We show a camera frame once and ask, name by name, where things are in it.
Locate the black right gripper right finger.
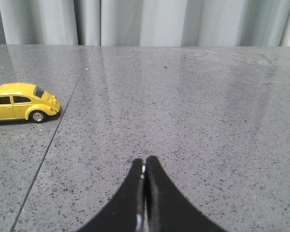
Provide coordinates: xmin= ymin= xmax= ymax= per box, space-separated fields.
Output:
xmin=145 ymin=156 xmax=225 ymax=232

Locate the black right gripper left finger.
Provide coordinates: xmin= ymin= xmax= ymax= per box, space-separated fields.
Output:
xmin=79 ymin=159 xmax=145 ymax=232

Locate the yellow toy beetle car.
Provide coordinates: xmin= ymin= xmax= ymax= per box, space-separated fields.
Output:
xmin=0 ymin=83 xmax=61 ymax=123

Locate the grey white curtain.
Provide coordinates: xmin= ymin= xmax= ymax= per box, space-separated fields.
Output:
xmin=0 ymin=0 xmax=290 ymax=46

